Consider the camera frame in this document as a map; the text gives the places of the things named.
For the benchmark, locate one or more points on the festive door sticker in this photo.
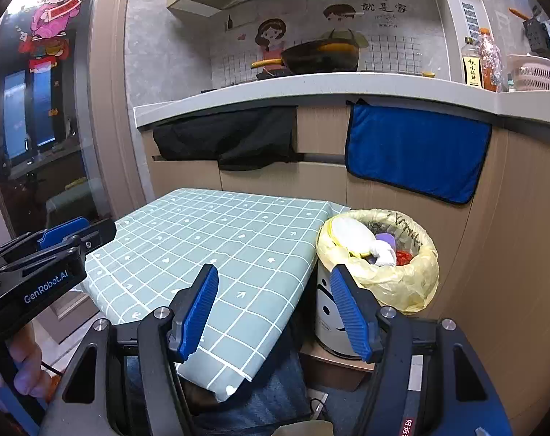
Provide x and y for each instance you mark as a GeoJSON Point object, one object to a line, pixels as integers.
{"type": "Point", "coordinates": [57, 13]}

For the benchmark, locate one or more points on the glass door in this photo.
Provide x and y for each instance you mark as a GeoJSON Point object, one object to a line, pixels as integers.
{"type": "Point", "coordinates": [39, 145]}

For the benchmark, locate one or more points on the dark sauce bottle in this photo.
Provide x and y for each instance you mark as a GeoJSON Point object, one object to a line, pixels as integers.
{"type": "Point", "coordinates": [472, 68]}

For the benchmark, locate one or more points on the orange-capped plastic bottle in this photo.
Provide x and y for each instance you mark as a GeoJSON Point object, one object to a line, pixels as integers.
{"type": "Point", "coordinates": [490, 59]}

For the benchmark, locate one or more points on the white trash bin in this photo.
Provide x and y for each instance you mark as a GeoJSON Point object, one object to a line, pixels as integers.
{"type": "Point", "coordinates": [324, 318]}

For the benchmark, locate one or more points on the blue towel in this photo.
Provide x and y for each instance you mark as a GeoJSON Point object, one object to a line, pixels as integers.
{"type": "Point", "coordinates": [415, 150]}

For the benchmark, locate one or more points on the brown wooden platform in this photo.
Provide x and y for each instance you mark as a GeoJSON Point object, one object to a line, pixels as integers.
{"type": "Point", "coordinates": [329, 372]}

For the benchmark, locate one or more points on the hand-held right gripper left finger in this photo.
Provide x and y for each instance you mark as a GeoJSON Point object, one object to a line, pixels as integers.
{"type": "Point", "coordinates": [198, 313]}

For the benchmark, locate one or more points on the grey stone kitchen countertop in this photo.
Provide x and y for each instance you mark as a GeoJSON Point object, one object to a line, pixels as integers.
{"type": "Point", "coordinates": [347, 88]}

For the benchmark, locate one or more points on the person's left hand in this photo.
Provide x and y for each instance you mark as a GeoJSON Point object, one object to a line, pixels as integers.
{"type": "Point", "coordinates": [27, 363]}

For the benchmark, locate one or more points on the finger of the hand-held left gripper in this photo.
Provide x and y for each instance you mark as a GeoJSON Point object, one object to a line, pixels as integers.
{"type": "Point", "coordinates": [64, 232]}
{"type": "Point", "coordinates": [100, 234]}

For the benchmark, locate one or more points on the white tissue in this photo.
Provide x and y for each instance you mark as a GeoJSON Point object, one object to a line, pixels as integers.
{"type": "Point", "coordinates": [384, 253]}

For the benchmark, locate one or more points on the red foil wrapper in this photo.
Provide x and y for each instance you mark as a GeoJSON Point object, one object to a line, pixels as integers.
{"type": "Point", "coordinates": [404, 256]}

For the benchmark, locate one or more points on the purple wrapper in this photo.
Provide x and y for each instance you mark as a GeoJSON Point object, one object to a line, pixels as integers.
{"type": "Point", "coordinates": [386, 238]}

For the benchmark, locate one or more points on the black utensil holder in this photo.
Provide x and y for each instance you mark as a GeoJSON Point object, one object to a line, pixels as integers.
{"type": "Point", "coordinates": [537, 35]}

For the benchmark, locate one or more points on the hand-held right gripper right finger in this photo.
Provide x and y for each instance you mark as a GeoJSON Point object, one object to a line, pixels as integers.
{"type": "Point", "coordinates": [352, 313]}

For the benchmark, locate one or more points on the white vent panel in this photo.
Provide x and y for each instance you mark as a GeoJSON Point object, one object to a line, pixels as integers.
{"type": "Point", "coordinates": [459, 9]}

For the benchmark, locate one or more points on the pink dish basket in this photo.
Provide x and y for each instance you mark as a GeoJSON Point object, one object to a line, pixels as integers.
{"type": "Point", "coordinates": [536, 75]}

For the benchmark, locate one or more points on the black cloth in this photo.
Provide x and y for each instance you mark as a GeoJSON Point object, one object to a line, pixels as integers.
{"type": "Point", "coordinates": [229, 138]}

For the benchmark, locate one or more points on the cartoon couple wall sticker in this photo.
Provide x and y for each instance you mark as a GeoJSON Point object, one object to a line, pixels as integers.
{"type": "Point", "coordinates": [393, 32]}

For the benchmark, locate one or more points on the green checked tablecloth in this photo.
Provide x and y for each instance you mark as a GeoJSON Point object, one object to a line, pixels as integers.
{"type": "Point", "coordinates": [211, 245]}

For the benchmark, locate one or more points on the person's blue jeans leg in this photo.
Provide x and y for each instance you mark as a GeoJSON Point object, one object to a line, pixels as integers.
{"type": "Point", "coordinates": [266, 395]}

